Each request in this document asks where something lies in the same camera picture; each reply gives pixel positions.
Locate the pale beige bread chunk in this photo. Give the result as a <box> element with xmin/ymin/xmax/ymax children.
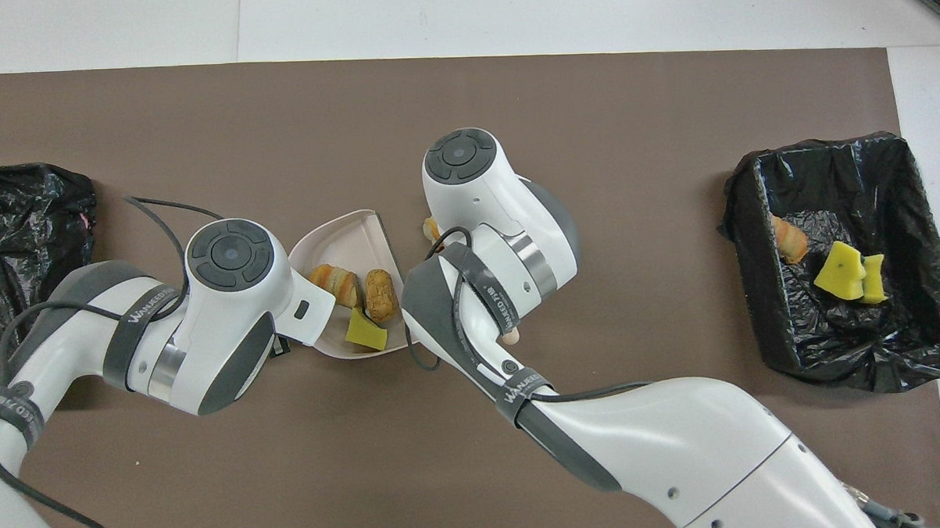
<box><xmin>307</xmin><ymin>262</ymin><xmax>361</xmax><ymax>311</ymax></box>

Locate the small yellow sponge piece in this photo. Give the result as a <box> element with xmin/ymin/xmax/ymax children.
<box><xmin>344</xmin><ymin>306</ymin><xmax>390</xmax><ymax>354</ymax></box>

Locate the brown bread roll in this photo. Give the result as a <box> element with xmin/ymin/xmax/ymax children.
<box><xmin>363</xmin><ymin>267</ymin><xmax>400</xmax><ymax>325</ymax></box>

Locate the beige plastic dustpan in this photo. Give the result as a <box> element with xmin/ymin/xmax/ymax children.
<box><xmin>284</xmin><ymin>207</ymin><xmax>421</xmax><ymax>363</ymax></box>

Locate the beige orange bread chunk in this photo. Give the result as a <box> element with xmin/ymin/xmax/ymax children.
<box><xmin>771</xmin><ymin>213</ymin><xmax>810</xmax><ymax>266</ymax></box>

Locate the yellow and green sponge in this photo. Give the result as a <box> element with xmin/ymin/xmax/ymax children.
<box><xmin>812</xmin><ymin>240</ymin><xmax>868</xmax><ymax>303</ymax></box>

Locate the bin wrapped in black bag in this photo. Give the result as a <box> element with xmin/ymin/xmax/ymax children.
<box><xmin>0</xmin><ymin>162</ymin><xmax>105</xmax><ymax>391</ymax></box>

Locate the open bin with black bag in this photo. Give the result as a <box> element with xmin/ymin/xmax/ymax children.
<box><xmin>714</xmin><ymin>129</ymin><xmax>940</xmax><ymax>401</ymax></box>

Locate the brown table mat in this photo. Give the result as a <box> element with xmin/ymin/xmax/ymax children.
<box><xmin>0</xmin><ymin>39</ymin><xmax>940</xmax><ymax>528</ymax></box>

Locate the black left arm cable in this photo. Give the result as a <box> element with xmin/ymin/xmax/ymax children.
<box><xmin>0</xmin><ymin>192</ymin><xmax>238</xmax><ymax>528</ymax></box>

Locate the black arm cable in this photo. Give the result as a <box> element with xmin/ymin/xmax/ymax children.
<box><xmin>401</xmin><ymin>219</ymin><xmax>657</xmax><ymax>409</ymax></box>
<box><xmin>0</xmin><ymin>192</ymin><xmax>238</xmax><ymax>528</ymax></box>

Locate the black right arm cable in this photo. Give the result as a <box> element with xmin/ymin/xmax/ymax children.
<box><xmin>401</xmin><ymin>219</ymin><xmax>657</xmax><ymax>409</ymax></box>

